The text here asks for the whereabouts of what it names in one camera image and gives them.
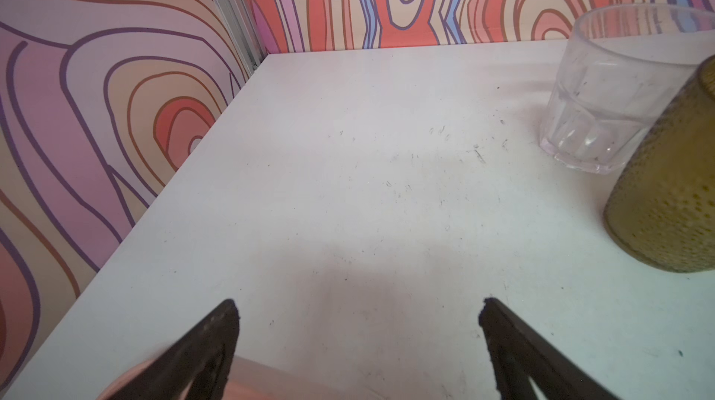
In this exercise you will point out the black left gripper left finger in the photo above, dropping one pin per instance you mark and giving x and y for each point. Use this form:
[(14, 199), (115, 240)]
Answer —
[(197, 366)]

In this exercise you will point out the aluminium frame post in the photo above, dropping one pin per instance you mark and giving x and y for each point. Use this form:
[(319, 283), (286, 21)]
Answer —
[(242, 29)]

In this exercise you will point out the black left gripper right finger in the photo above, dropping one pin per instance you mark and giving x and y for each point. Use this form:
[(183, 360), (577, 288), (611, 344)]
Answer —
[(523, 360)]

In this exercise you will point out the pink plastic tray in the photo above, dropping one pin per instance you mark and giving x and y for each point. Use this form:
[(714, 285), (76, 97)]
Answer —
[(250, 380)]

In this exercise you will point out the dark olive dotted glass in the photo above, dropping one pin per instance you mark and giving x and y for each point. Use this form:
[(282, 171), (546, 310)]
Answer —
[(661, 210)]

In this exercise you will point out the clear faceted glass tumbler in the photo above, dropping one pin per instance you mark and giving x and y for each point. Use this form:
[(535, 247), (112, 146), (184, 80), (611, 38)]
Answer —
[(622, 66)]

